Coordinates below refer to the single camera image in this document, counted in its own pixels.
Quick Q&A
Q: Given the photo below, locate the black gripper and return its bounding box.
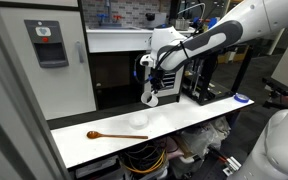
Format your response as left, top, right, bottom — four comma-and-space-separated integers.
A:
149, 68, 168, 98

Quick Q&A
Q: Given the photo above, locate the white cup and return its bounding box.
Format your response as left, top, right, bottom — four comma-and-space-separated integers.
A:
140, 91, 160, 108

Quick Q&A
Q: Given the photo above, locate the white bowl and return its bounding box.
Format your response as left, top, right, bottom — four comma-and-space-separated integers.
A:
128, 113, 150, 131

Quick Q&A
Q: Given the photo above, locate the brown wooden spoon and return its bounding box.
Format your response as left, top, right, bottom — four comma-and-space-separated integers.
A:
86, 130, 149, 140

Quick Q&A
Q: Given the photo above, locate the clear plastic bag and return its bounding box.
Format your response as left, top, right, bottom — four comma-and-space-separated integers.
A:
178, 115, 232, 163

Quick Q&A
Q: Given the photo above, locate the white toy kitchen stove unit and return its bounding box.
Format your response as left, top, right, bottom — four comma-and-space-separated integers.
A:
85, 25, 198, 111

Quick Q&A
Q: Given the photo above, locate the small metal pot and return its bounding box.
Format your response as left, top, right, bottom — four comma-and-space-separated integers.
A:
174, 17, 190, 31

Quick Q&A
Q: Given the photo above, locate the blue tape roll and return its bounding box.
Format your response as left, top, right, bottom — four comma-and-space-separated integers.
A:
233, 92, 250, 104

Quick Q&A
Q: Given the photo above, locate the toy kitchen faucet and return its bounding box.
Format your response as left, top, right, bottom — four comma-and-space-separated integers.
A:
96, 0, 124, 28

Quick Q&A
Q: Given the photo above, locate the blue box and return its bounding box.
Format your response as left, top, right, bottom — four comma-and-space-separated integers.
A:
207, 17, 219, 30

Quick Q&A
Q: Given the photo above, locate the white toy fridge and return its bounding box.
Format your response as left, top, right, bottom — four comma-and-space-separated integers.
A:
0, 0, 98, 121

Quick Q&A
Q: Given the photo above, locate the grey fridge water dispenser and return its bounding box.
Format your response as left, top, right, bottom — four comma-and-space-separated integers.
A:
24, 19, 70, 69

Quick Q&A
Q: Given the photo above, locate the black and red bench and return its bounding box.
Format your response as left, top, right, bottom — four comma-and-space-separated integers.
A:
261, 76, 288, 111

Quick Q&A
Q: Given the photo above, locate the black metal rack frame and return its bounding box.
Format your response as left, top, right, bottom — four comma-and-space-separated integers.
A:
181, 31, 255, 107

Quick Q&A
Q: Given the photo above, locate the grey pot with black handle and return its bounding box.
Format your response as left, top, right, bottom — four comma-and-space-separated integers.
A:
145, 11, 169, 30

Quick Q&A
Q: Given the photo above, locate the yellow cable bundle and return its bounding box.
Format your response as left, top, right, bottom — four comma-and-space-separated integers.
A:
122, 146, 167, 175

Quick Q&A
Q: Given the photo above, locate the grey fridge door handle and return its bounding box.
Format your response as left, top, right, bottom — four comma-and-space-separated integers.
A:
75, 40, 85, 64

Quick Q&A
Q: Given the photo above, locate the white curved hose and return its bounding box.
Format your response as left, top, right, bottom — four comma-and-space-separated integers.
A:
176, 2, 207, 20

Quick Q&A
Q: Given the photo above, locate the aluminium bracket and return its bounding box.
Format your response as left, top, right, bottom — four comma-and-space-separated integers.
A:
222, 156, 242, 177

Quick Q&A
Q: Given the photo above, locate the grey frame post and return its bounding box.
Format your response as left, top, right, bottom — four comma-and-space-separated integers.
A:
0, 0, 72, 180

